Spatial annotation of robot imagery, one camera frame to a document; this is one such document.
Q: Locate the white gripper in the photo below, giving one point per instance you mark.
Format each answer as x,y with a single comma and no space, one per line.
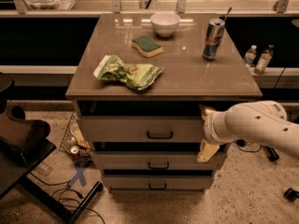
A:
209,127

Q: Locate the grey top drawer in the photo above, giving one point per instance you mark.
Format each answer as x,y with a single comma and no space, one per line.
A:
175,129

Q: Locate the grey drawer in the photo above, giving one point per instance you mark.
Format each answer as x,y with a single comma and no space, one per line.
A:
175,129
155,182
125,160

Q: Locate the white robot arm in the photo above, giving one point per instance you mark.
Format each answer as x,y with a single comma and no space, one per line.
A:
263,123

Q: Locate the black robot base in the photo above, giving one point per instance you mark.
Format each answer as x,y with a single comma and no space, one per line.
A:
23,146

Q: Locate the grey middle drawer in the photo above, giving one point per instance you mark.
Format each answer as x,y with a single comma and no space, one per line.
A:
125,160

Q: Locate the grey drawer cabinet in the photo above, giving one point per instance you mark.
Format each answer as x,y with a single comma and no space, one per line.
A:
186,82

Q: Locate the grey bottom drawer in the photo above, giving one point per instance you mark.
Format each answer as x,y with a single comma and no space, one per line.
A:
155,182

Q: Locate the black stand leg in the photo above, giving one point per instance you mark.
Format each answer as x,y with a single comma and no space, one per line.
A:
272,155

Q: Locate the small clear water bottle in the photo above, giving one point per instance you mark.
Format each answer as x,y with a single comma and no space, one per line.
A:
250,55

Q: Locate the tall clear plastic bottle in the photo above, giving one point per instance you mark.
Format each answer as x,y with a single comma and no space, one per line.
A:
264,60

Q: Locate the green yellow sponge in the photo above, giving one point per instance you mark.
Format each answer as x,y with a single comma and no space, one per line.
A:
146,46

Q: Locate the blue silver drink can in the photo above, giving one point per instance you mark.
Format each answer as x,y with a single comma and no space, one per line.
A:
214,34

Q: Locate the black caster wheel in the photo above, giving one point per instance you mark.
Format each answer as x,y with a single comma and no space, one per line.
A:
291,195

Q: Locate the green crumpled chip bag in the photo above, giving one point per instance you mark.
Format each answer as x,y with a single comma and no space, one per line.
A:
134,76

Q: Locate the white bowl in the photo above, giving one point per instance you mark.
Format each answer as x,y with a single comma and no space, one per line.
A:
164,24

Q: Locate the red soda can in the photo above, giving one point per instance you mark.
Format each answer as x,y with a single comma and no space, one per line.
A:
74,151

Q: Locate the wire mesh trash basket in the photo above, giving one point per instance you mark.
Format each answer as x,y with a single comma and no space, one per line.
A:
69,140

